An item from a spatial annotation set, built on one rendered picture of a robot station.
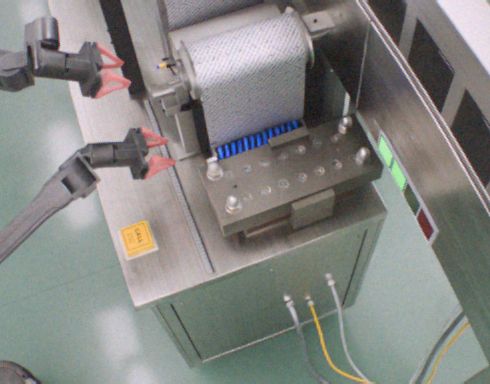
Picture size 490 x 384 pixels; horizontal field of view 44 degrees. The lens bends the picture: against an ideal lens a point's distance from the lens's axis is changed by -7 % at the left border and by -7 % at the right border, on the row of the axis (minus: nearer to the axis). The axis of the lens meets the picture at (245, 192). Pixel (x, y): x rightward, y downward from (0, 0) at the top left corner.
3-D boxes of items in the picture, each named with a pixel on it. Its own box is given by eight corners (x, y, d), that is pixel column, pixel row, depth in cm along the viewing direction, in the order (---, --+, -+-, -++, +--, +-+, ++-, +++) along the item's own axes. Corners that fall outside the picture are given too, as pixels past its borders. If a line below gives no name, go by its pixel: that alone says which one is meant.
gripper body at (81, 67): (90, 98, 123) (57, 95, 118) (80, 63, 128) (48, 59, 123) (104, 76, 119) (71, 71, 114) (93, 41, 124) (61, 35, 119)
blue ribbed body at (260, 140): (215, 152, 153) (214, 145, 150) (298, 123, 156) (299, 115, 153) (220, 164, 152) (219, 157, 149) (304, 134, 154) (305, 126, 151)
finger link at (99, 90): (125, 103, 128) (85, 99, 122) (116, 79, 132) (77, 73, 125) (140, 80, 124) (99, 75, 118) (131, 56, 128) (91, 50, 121)
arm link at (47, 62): (28, 81, 116) (39, 66, 112) (25, 52, 118) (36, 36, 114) (59, 85, 120) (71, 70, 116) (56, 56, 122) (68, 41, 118)
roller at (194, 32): (172, 54, 154) (165, 22, 144) (268, 23, 158) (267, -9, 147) (186, 90, 149) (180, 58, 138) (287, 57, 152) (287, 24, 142)
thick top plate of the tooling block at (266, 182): (201, 179, 155) (198, 167, 149) (352, 126, 159) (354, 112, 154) (224, 237, 148) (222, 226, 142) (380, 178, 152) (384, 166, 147)
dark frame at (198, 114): (194, 132, 169) (185, 87, 151) (309, 92, 173) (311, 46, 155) (203, 154, 166) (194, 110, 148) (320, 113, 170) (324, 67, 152)
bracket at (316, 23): (301, 21, 137) (301, 15, 135) (324, 14, 138) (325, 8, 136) (310, 36, 135) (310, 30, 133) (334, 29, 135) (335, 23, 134)
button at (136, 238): (120, 233, 157) (118, 229, 155) (146, 223, 158) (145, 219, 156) (128, 257, 154) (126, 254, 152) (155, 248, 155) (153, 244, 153)
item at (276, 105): (211, 150, 153) (203, 106, 137) (302, 118, 156) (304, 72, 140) (211, 152, 153) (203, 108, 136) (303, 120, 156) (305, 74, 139)
